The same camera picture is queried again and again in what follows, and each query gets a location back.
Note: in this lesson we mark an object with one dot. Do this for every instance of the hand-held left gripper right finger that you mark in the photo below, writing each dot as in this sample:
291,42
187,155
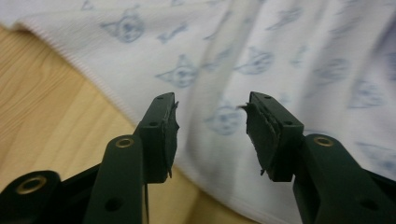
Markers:
277,143

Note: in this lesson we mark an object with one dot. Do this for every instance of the white cat-print garment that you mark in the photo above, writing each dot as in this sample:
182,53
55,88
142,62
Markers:
218,46

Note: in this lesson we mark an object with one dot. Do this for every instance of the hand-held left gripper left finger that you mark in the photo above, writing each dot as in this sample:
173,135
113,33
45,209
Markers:
155,146

